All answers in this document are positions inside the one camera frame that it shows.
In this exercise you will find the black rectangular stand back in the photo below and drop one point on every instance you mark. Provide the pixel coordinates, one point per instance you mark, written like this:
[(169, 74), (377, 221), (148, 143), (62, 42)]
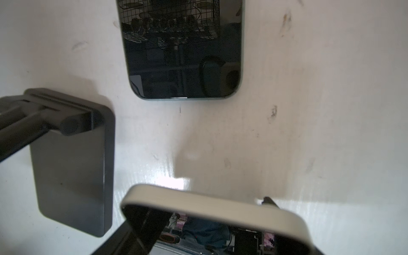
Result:
[(72, 148)]

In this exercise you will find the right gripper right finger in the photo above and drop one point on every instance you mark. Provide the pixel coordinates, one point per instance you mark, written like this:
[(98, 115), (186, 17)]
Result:
[(267, 201)]

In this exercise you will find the silver phone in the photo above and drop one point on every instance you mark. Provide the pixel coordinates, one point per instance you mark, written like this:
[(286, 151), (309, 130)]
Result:
[(186, 223)]

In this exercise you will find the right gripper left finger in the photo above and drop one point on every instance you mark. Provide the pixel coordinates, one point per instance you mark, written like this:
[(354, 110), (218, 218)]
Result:
[(125, 240)]

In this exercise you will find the green phone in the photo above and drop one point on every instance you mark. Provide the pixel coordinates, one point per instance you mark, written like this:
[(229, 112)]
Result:
[(183, 49)]

